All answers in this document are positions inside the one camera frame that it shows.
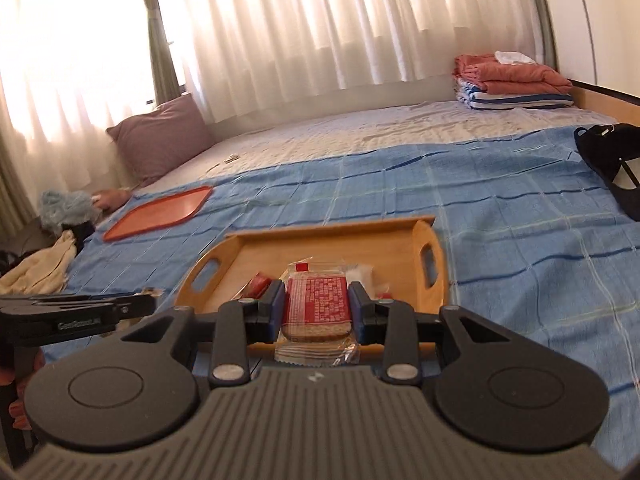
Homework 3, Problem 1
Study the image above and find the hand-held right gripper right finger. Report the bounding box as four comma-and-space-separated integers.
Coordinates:
347, 281, 508, 387

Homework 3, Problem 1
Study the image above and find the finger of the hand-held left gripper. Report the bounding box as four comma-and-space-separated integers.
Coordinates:
0, 292, 157, 320

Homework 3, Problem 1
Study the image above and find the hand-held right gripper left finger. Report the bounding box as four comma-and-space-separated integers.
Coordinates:
120, 280, 287, 389

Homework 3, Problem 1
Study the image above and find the red biscuit packet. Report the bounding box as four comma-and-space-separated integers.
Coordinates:
274, 257, 362, 367

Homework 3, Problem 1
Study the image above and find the wooden tray with handles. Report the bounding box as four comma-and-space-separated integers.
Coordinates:
175, 216, 451, 359

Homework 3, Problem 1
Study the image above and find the person's left hand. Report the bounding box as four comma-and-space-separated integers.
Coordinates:
0, 366, 35, 432

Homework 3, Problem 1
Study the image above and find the red patterned snack packet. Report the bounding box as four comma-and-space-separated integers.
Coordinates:
247, 272, 274, 302

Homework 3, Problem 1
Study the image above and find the white snack packet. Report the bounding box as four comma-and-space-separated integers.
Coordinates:
345, 261, 375, 289

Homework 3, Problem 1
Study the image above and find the cream cloth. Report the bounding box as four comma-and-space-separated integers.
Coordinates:
0, 232, 79, 296

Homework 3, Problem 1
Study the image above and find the orange plastic tray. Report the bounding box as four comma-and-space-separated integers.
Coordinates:
102, 186, 214, 244

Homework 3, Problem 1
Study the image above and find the pink cloth bundle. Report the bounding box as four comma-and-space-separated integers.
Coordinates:
94, 187, 134, 211

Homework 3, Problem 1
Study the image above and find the light blue cloth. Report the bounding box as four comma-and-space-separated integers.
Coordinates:
39, 189, 101, 234

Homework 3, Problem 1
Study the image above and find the mauve pillow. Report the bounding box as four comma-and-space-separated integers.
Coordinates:
106, 94, 217, 186

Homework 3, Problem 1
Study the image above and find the blue checked blanket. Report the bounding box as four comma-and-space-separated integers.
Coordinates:
42, 125, 640, 461

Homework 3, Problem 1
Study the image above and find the white quilted bed sheet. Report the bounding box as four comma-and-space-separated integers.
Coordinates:
135, 100, 621, 196

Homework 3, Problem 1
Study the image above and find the blue striped folded blanket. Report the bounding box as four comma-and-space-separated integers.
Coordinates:
454, 77, 575, 111

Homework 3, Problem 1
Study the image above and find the olive curtain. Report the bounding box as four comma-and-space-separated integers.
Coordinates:
134, 0, 187, 107

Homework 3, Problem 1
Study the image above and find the pink folded blanket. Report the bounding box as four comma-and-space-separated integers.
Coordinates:
454, 53, 574, 96

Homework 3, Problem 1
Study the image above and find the white sheer curtain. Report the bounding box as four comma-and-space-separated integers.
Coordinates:
0, 0, 543, 196

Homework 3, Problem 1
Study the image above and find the black cap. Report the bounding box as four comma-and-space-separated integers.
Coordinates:
574, 122, 640, 222

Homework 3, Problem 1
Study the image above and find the white folded cloth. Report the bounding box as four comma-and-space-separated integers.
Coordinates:
494, 50, 537, 67

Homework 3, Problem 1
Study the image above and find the white wardrobe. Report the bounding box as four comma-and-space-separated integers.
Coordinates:
530, 0, 640, 96

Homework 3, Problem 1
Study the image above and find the wooden bed frame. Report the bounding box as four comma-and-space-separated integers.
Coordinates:
569, 79, 640, 127

